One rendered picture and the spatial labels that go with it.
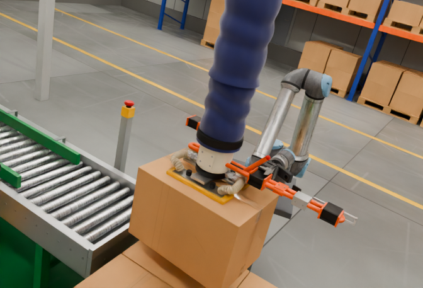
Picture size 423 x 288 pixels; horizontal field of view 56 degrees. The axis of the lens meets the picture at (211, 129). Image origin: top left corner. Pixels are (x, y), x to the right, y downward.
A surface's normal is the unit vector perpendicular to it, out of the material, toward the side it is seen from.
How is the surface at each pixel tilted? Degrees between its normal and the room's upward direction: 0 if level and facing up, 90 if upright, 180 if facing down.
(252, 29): 72
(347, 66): 90
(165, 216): 90
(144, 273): 0
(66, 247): 90
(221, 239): 90
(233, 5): 105
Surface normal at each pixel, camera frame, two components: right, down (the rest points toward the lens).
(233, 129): 0.40, 0.18
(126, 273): 0.22, -0.90
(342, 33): -0.55, 0.21
